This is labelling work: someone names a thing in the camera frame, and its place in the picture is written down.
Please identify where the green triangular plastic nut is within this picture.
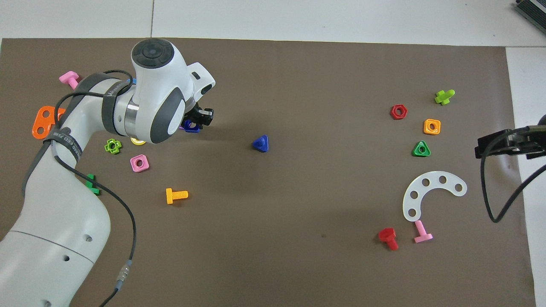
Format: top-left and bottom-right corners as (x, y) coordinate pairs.
(412, 140), (432, 158)

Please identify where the pink square plastic nut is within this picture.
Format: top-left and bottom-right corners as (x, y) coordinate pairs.
(130, 154), (150, 173)

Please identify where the red hex-head plastic screw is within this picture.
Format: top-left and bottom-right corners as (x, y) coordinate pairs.
(378, 228), (400, 251)

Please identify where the lime green cross-head screw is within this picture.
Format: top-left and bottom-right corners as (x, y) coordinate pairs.
(434, 89), (456, 106)

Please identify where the orange L-shaped plate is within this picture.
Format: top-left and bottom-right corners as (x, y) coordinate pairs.
(32, 106), (67, 140)

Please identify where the brown table mat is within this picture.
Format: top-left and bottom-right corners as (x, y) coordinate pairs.
(0, 38), (537, 307)

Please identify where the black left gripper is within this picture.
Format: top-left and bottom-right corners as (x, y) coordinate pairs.
(184, 102), (214, 127)

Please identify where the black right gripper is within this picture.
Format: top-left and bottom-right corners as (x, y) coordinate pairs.
(475, 126), (546, 160)

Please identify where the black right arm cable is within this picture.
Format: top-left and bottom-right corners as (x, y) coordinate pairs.
(481, 128), (546, 223)

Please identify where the dark green plastic screw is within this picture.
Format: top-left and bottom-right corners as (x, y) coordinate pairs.
(85, 174), (101, 196)

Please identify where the pink plastic screw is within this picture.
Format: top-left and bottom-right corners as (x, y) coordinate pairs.
(59, 71), (80, 90)
(414, 220), (434, 244)

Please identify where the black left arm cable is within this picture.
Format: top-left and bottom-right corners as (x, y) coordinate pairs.
(21, 70), (138, 307)

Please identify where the white curved five-hole plate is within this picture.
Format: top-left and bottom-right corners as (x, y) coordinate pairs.
(402, 171), (468, 223)

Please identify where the yellow-orange plastic screw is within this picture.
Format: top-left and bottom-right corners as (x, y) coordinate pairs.
(166, 188), (189, 205)

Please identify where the black ribbed device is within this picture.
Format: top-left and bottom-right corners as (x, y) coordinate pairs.
(514, 0), (546, 30)

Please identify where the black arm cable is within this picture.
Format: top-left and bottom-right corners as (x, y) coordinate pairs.
(481, 128), (546, 223)
(21, 70), (138, 307)

